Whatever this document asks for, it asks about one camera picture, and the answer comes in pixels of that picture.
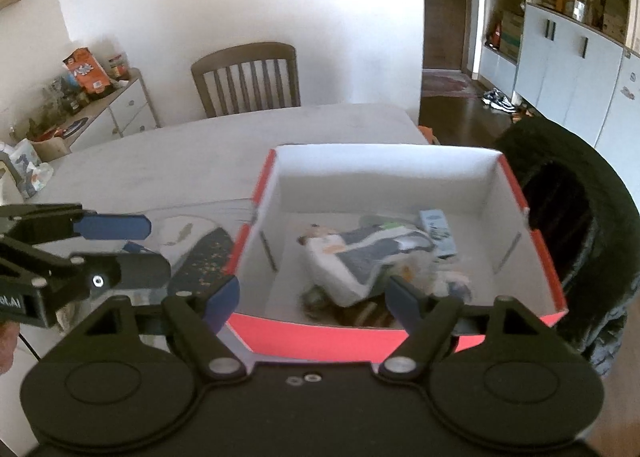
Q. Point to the brown wooden chair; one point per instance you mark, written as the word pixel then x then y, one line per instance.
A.
pixel 240 54

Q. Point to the black puffer jacket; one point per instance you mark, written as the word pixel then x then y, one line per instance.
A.
pixel 600 177

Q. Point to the white and wood wall cabinet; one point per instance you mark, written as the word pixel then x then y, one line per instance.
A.
pixel 575 52

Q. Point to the white desktop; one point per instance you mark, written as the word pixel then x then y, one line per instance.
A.
pixel 200 162

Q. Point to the patterned door rug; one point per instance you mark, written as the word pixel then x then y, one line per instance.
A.
pixel 445 86

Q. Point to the dark snack packet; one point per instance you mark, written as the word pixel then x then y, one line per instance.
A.
pixel 365 313

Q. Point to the orange snack bag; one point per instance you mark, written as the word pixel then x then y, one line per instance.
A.
pixel 87 69

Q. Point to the white patterned bag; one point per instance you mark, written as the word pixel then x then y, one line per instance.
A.
pixel 30 169

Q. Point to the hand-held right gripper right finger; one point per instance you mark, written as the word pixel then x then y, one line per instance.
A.
pixel 402 302

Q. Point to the blue and white packet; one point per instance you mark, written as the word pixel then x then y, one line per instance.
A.
pixel 135 247

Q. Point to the white side cabinet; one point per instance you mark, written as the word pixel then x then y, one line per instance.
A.
pixel 130 107

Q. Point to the red lidded jar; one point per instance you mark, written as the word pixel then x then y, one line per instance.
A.
pixel 118 67

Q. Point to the small white blue box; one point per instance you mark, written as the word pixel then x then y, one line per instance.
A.
pixel 437 232

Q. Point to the pair of sneakers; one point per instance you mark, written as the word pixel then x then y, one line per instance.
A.
pixel 499 100

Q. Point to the dark brown door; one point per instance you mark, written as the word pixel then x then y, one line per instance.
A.
pixel 445 12

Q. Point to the red cardboard box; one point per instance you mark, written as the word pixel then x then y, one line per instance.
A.
pixel 380 187

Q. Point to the beige hamster toy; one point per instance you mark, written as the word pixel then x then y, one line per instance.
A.
pixel 315 236

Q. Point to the person's left hand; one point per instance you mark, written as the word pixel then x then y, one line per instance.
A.
pixel 5 347

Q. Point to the grey white plastic bag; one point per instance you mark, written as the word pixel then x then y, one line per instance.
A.
pixel 360 262

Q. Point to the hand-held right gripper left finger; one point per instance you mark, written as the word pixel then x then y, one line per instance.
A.
pixel 222 302

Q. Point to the brown cardboard carton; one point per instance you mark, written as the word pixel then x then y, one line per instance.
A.
pixel 511 34

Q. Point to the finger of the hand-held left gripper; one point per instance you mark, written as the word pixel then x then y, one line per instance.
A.
pixel 135 271
pixel 115 227

